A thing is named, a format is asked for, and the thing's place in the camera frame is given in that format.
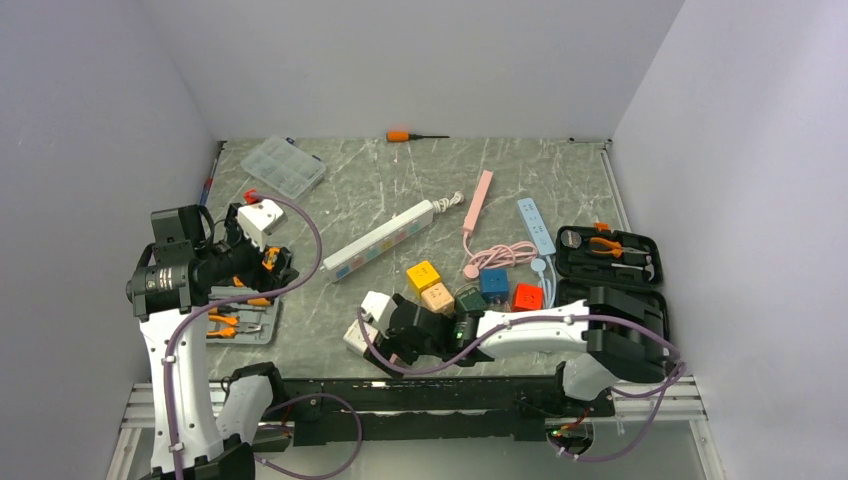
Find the beige cube socket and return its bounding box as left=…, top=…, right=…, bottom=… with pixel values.
left=421, top=283, right=455, bottom=315

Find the grey tool tray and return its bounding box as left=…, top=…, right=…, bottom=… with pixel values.
left=206, top=247, right=284, bottom=345

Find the white cube socket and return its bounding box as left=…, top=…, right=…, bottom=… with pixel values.
left=342, top=321, right=379, bottom=356

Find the yellow cube socket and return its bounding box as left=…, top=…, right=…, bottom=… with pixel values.
left=406, top=260, right=442, bottom=295

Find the green cube socket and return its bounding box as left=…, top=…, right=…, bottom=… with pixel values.
left=455, top=287, right=487, bottom=313

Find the blue cube socket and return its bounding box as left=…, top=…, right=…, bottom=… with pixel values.
left=479, top=268, right=510, bottom=304

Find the clear plastic screw box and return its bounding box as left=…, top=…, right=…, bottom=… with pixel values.
left=240, top=136, right=326, bottom=200

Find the white power strip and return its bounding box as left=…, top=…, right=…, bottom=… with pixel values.
left=319, top=191, right=465, bottom=283

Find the red cube socket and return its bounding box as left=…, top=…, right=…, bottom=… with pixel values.
left=511, top=283, right=546, bottom=312

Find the pink cable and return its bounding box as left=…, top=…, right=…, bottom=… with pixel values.
left=462, top=233, right=541, bottom=282

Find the light blue cable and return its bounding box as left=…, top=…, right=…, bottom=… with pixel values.
left=529, top=255, right=559, bottom=310

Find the light blue power strip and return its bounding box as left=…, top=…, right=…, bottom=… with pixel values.
left=516, top=198, right=556, bottom=257

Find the black tool case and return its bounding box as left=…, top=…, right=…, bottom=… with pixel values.
left=554, top=223, right=670, bottom=335

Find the pink power strip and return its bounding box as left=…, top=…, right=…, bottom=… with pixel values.
left=462, top=170, right=494, bottom=236

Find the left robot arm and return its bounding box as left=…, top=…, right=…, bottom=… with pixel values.
left=126, top=200, right=293, bottom=479

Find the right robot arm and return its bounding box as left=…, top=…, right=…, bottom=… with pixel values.
left=355, top=287, right=681, bottom=415

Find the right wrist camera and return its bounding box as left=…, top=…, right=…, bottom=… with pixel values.
left=360, top=291, right=397, bottom=332

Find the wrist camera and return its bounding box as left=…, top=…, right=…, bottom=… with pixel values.
left=360, top=291, right=397, bottom=332
left=236, top=190, right=287, bottom=252

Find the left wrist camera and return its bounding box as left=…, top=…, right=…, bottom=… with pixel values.
left=236, top=190, right=287, bottom=252

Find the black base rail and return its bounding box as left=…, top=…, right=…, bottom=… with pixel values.
left=264, top=375, right=615, bottom=446

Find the orange handled screwdriver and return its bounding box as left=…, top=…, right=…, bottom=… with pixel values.
left=385, top=131, right=449, bottom=143

